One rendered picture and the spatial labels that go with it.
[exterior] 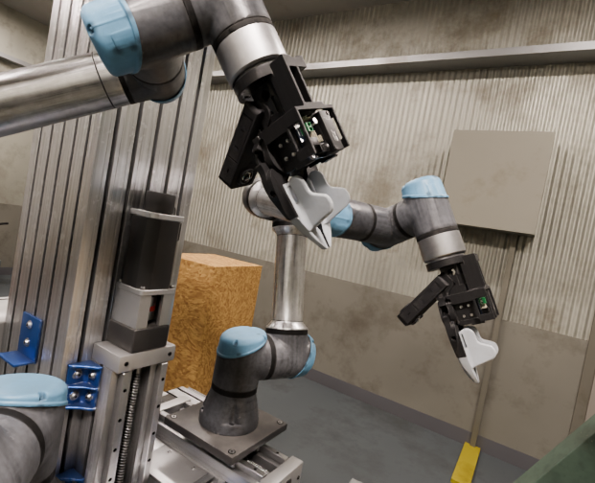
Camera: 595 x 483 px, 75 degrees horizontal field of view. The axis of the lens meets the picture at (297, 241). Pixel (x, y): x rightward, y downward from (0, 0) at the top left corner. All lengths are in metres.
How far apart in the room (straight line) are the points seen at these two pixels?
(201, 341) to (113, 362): 1.46
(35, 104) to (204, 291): 1.73
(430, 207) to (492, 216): 2.64
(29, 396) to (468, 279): 0.67
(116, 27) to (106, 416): 0.68
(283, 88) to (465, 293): 0.45
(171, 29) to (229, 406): 0.80
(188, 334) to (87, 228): 1.59
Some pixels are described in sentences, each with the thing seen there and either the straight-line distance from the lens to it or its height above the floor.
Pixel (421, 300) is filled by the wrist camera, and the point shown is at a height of 1.46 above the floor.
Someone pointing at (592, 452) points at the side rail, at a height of 1.21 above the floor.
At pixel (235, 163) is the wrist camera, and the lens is 0.49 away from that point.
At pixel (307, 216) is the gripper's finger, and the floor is 1.57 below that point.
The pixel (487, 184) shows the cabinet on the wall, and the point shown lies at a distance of 3.39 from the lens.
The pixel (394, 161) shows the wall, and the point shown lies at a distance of 3.91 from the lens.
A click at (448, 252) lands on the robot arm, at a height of 1.56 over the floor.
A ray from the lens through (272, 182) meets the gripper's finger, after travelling 0.43.
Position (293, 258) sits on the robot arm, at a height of 1.47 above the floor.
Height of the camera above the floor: 1.55
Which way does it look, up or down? 2 degrees down
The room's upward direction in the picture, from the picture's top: 10 degrees clockwise
